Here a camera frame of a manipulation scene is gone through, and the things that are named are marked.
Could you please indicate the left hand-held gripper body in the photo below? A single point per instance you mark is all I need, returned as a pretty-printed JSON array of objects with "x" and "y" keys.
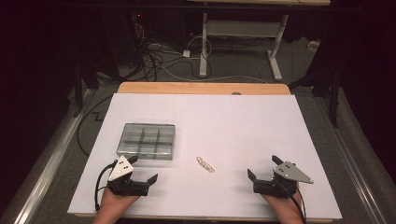
[{"x": 124, "y": 186}]

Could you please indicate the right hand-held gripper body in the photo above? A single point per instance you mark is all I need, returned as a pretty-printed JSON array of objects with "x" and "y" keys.
[{"x": 280, "y": 186}]

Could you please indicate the clear plastic compartment box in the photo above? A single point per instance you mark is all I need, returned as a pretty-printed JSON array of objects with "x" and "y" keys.
[{"x": 146, "y": 141}]

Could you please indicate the person's left hand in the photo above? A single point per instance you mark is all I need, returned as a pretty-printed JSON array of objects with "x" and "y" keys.
[{"x": 115, "y": 203}]

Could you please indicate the person's right hand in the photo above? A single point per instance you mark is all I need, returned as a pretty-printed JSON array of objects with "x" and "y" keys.
[{"x": 288, "y": 207}]

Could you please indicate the white table board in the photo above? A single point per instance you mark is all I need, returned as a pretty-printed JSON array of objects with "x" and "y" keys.
[{"x": 218, "y": 124}]

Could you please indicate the black metal stand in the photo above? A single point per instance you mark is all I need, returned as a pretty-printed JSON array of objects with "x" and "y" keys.
[
  {"x": 334, "y": 99},
  {"x": 77, "y": 90}
]

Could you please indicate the white power adapter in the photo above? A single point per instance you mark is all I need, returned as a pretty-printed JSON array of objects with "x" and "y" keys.
[{"x": 186, "y": 53}]

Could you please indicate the small white floor box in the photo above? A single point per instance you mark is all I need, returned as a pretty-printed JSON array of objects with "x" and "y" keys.
[{"x": 313, "y": 45}]

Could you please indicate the silver metal floor rail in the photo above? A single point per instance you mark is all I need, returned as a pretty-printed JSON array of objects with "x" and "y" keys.
[
  {"x": 351, "y": 161},
  {"x": 46, "y": 174}
]

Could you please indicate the white metal desk frame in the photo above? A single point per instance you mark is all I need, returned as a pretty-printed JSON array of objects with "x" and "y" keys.
[{"x": 243, "y": 29}]

